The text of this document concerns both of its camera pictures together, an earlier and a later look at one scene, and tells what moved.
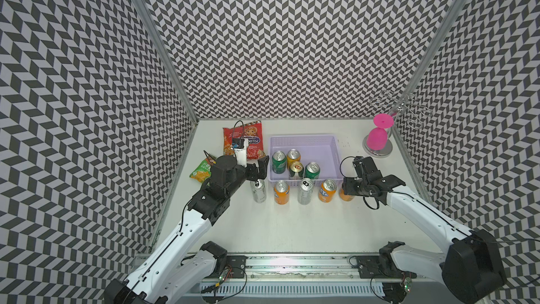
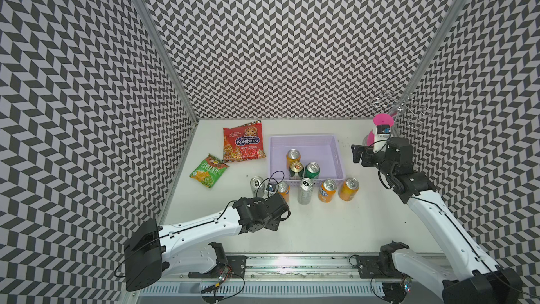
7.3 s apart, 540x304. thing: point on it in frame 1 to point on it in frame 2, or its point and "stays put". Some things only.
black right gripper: (348, 186) to (358, 153)
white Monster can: (259, 191) stays put
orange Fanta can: (327, 190) stays put
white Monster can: (305, 192) stays put
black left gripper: (261, 173) to (273, 224)
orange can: (281, 192) stays put
